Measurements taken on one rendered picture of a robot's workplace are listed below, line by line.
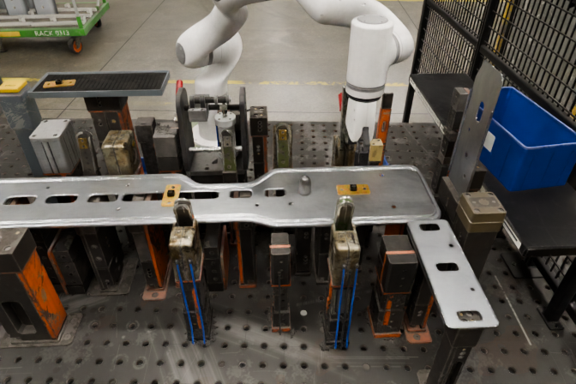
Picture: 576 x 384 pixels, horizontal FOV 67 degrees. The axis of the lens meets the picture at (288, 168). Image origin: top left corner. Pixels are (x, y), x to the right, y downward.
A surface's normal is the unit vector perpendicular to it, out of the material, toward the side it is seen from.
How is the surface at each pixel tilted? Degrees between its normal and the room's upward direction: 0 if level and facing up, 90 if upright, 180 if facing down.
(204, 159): 0
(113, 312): 0
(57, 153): 90
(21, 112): 90
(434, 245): 0
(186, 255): 90
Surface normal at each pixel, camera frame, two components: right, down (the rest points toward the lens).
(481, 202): 0.00, -0.81
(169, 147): 0.05, 0.58
